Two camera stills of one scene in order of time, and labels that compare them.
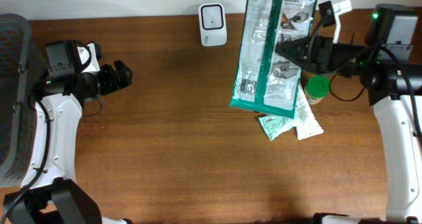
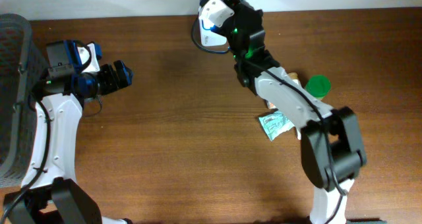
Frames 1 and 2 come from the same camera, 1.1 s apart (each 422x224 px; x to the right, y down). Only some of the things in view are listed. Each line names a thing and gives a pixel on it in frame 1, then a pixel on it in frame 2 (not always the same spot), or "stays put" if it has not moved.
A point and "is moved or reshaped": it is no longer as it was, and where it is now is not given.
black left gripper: (107, 71) stays put
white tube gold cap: (306, 122) is moved or reshaped
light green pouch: (273, 125) stays put
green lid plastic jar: (316, 89) stays put
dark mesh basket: (21, 61) stays put
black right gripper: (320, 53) → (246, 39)
